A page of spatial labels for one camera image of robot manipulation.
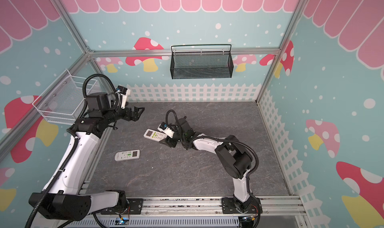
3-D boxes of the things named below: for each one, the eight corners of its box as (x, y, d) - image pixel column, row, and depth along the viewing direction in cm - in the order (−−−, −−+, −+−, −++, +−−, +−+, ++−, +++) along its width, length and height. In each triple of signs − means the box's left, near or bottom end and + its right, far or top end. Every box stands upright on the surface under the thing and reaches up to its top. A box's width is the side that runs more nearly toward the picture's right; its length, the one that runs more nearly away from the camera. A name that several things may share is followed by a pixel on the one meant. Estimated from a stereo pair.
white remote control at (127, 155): (115, 161, 92) (114, 160, 90) (117, 153, 95) (115, 152, 93) (139, 158, 93) (138, 156, 91) (140, 150, 96) (139, 149, 95)
